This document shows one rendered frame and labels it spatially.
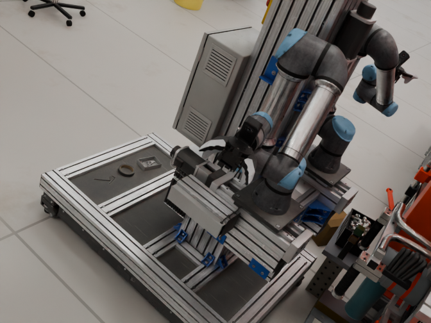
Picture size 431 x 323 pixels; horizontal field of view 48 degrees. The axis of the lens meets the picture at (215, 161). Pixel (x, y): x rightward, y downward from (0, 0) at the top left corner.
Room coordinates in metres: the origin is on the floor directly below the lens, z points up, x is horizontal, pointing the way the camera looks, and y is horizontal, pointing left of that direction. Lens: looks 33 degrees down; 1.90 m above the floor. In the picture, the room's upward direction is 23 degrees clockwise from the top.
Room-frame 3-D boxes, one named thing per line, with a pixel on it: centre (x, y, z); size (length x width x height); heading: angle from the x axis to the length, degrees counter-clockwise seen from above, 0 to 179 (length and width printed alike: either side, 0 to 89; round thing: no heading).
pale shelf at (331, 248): (2.05, -0.80, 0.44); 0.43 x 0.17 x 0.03; 161
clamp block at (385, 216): (1.59, -0.71, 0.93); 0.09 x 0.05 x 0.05; 71
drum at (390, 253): (1.39, -0.78, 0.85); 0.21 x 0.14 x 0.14; 71
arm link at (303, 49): (1.57, -0.12, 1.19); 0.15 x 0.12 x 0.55; 79
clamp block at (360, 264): (1.27, -0.60, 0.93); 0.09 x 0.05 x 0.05; 71
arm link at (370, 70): (2.28, -0.53, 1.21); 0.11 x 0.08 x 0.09; 141
